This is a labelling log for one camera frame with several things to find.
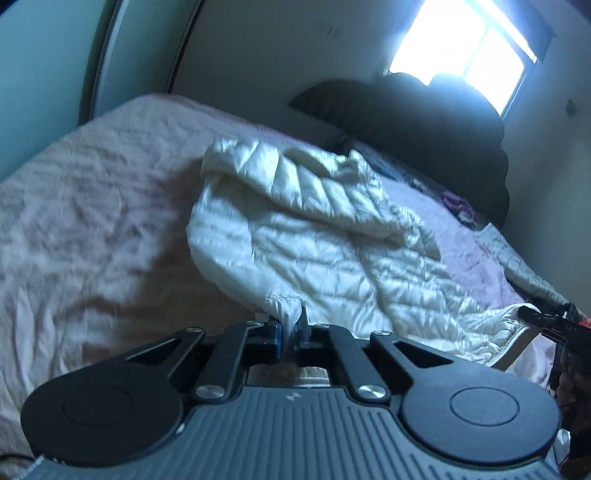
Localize dark scalloped headboard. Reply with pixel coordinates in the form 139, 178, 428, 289
288, 73, 511, 230

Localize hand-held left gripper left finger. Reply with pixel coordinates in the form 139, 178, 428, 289
124, 320, 284, 403

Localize bed with pink sheet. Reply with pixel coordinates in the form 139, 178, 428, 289
0, 92, 574, 464

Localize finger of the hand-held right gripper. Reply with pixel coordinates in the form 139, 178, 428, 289
517, 302, 576, 334

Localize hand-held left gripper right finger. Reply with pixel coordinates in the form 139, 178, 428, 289
295, 314, 456, 406

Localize glass wardrobe sliding door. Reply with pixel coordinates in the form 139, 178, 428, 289
105, 0, 206, 109
0, 0, 126, 185

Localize bright window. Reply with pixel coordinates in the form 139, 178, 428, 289
387, 0, 556, 121

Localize white hooded puffer jacket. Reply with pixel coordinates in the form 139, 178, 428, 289
185, 137, 544, 386

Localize purple cloth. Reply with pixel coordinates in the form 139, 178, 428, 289
440, 188, 477, 228

